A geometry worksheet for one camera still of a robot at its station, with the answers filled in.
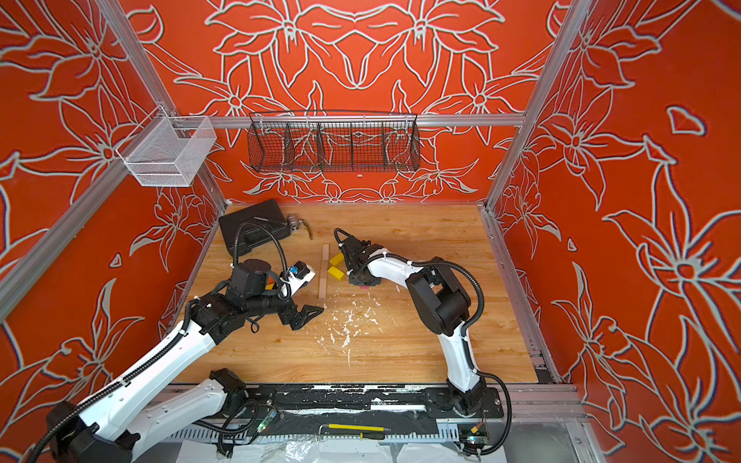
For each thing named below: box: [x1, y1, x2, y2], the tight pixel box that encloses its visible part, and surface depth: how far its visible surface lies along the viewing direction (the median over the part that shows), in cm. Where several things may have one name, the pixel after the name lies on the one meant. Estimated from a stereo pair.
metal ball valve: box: [286, 214, 314, 241], surface depth 112 cm
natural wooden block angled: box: [318, 277, 328, 300], surface depth 95 cm
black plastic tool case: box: [219, 199, 291, 258], surface depth 109 cm
